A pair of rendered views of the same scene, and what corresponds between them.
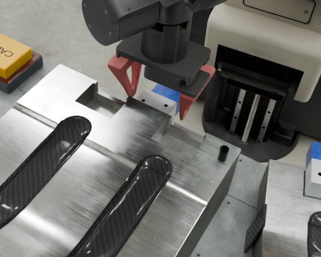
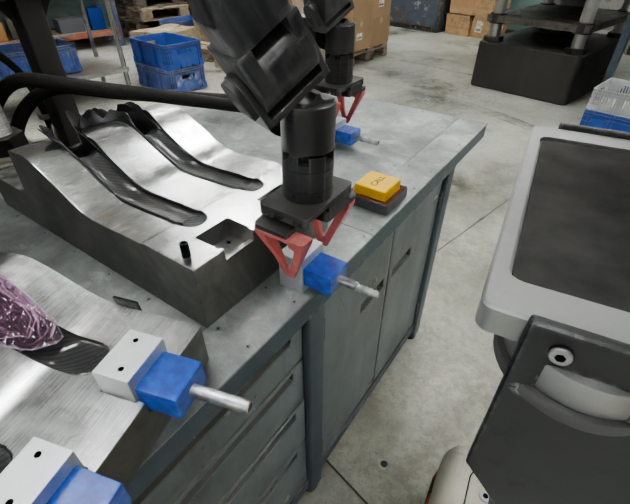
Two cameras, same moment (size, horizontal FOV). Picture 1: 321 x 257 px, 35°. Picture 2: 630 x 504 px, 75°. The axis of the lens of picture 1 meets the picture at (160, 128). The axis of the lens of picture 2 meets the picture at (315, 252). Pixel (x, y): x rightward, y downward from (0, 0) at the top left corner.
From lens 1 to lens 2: 0.71 m
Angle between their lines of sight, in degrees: 69
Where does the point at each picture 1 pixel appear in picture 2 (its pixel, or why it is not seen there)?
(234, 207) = not seen: hidden behind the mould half
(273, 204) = (139, 317)
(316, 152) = (182, 360)
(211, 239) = (159, 309)
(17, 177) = (215, 171)
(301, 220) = (108, 337)
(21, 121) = (264, 167)
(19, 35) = not seen: outside the picture
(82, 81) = not seen: hidden behind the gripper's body
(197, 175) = (174, 239)
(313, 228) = (95, 350)
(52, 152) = (233, 181)
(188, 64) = (280, 203)
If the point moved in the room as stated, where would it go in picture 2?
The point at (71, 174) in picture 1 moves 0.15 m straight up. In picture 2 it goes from (206, 186) to (186, 76)
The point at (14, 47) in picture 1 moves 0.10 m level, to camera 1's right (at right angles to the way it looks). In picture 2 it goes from (383, 185) to (380, 216)
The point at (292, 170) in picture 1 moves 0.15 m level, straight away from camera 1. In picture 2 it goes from (177, 343) to (304, 422)
